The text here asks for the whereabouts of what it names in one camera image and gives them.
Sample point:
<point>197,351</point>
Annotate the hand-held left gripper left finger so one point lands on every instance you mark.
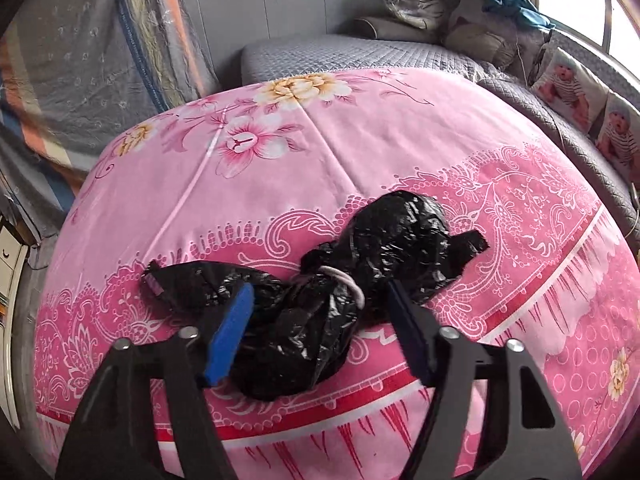
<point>232,330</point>

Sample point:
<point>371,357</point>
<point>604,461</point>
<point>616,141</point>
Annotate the pink floral blanket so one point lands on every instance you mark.
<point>350,135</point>

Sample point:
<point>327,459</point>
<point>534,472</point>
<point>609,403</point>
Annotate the grey folded cloth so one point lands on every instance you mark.
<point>385,27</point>

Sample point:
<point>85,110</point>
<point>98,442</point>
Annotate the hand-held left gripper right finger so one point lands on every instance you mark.
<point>407,330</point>

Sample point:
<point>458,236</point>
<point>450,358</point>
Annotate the grey quilted bed cover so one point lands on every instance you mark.
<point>350,52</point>

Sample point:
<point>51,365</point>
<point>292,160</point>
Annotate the black plastic bag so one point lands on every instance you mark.
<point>300,340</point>

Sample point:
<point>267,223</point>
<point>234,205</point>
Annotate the baby print pillow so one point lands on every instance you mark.
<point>622,135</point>
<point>567,87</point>

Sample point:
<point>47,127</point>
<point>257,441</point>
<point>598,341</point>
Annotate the patterned sheer curtain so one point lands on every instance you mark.
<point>90,50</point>

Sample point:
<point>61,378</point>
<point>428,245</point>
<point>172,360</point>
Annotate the beige cloth bundle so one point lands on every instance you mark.
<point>480,35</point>

